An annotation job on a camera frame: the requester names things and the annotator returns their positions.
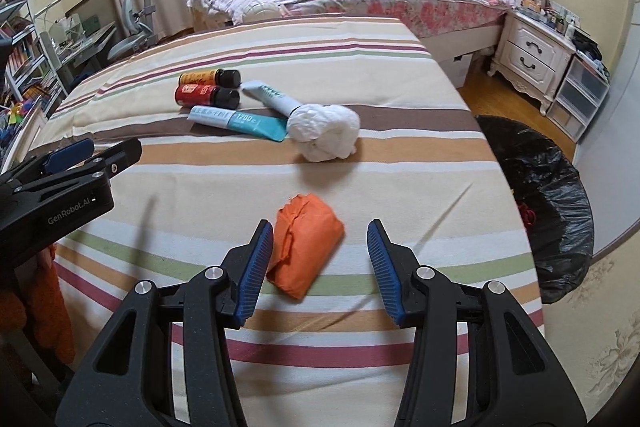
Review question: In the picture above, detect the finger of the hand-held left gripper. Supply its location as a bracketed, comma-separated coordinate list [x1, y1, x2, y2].
[0, 138, 96, 195]
[15, 138, 143, 194]

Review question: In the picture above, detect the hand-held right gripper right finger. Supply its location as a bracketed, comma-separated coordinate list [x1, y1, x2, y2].
[366, 219, 588, 427]

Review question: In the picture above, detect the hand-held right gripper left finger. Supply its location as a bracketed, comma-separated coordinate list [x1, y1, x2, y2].
[56, 219, 276, 427]

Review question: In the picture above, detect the orange packet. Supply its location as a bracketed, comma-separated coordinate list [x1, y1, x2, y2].
[266, 193, 345, 300]

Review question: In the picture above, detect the red label bottle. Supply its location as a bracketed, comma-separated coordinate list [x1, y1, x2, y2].
[174, 86, 240, 108]

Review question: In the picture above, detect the yellow label bottle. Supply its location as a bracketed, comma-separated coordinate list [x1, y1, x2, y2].
[178, 68, 242, 88]

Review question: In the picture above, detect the teal tube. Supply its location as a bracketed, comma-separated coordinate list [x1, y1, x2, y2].
[187, 106, 290, 142]

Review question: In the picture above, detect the white tissue ball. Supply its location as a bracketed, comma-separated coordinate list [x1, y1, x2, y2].
[287, 103, 361, 164]

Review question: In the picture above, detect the white tube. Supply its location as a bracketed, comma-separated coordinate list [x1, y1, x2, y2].
[241, 80, 301, 120]

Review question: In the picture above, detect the bin with black bag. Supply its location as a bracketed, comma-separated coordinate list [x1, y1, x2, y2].
[475, 114, 595, 305]

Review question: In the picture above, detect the person's left forearm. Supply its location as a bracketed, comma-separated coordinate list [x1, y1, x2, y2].
[0, 244, 76, 360]

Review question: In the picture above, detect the striped bedsheet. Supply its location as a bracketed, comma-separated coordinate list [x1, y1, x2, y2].
[30, 14, 546, 427]

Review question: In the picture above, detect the bookshelf with books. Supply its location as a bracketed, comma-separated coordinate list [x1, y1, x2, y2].
[0, 0, 51, 148]

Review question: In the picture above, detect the white desk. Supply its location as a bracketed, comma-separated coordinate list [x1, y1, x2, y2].
[42, 19, 118, 92]

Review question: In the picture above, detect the grey desk chair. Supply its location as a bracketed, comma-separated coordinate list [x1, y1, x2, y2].
[107, 0, 158, 60]

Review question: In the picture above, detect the white cardboard box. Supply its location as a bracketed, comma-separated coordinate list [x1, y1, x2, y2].
[440, 52, 473, 88]

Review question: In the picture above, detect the white nightstand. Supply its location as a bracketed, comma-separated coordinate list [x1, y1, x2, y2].
[487, 9, 576, 115]

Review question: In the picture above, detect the plastic drawer unit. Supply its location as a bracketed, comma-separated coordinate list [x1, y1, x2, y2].
[545, 54, 611, 142]

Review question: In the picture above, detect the white wardrobe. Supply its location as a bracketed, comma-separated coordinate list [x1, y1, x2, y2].
[575, 22, 640, 253]

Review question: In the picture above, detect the black pouch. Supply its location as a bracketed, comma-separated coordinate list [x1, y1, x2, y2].
[572, 29, 608, 62]

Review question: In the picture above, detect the cluster of small bottles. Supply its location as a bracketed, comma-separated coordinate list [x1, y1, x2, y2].
[520, 0, 581, 32]

